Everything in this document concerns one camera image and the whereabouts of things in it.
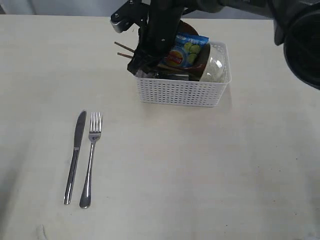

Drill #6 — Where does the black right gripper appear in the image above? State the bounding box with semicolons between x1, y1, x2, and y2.
127;27;173;75

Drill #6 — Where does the wooden chopstick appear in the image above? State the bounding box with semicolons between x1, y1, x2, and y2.
117;52;133;59
114;41;135;53

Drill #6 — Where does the silver metal fork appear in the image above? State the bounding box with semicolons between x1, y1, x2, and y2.
79;112;103;209

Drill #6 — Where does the silver table knife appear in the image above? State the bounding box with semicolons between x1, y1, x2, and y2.
63;110;87;205

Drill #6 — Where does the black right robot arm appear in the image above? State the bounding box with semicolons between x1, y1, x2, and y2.
127;0;320;89

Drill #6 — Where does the brown round plate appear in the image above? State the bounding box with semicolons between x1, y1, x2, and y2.
177;20;199;36

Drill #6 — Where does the blue chips snack bag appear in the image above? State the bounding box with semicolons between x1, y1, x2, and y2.
159;32;210;69

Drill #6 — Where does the clear drinking glass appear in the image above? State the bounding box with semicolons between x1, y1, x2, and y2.
154;71;189;81

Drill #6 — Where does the dark brown wooden spoon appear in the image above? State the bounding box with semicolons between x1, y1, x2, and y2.
157;43;210;77

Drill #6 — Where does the white perforated plastic basket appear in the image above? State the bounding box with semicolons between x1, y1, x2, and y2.
135;41;232;107

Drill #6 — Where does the speckled white bowl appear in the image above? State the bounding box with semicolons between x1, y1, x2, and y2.
199;43;226;83

